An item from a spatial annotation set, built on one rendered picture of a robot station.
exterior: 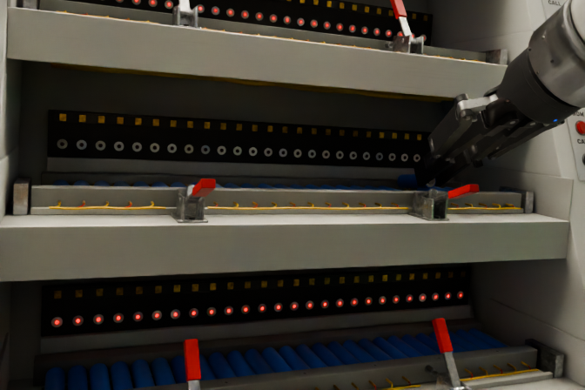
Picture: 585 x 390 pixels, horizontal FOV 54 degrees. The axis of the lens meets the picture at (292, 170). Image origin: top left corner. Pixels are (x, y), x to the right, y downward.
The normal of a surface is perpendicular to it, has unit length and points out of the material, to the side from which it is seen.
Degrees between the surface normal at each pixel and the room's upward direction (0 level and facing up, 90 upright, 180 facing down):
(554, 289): 90
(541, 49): 90
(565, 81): 131
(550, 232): 111
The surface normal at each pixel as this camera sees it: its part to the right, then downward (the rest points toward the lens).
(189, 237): 0.37, 0.11
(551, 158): -0.93, -0.03
